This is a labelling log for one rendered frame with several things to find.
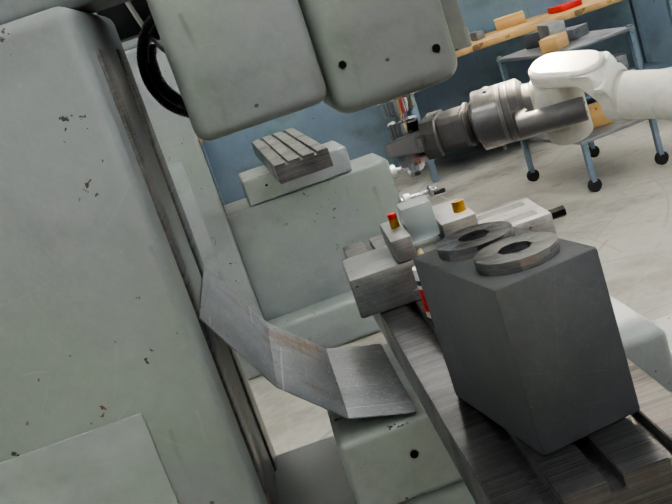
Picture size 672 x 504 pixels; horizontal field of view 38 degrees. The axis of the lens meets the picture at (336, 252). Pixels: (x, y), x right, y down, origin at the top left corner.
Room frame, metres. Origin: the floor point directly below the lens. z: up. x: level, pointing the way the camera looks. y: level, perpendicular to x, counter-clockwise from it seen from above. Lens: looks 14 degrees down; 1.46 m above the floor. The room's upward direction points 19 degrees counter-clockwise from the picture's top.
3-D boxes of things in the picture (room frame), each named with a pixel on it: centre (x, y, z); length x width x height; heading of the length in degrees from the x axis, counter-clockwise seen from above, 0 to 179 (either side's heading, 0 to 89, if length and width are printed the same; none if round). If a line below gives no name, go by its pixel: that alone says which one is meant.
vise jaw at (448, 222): (1.59, -0.21, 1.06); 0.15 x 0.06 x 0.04; 0
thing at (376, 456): (1.44, -0.16, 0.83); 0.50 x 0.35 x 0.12; 92
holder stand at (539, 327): (1.01, -0.17, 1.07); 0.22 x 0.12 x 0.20; 13
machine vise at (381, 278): (1.59, -0.18, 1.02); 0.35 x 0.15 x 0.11; 90
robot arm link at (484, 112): (1.41, -0.24, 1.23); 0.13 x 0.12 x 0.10; 161
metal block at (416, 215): (1.59, -0.15, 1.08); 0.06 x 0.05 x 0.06; 0
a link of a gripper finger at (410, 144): (1.41, -0.15, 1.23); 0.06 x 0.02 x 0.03; 71
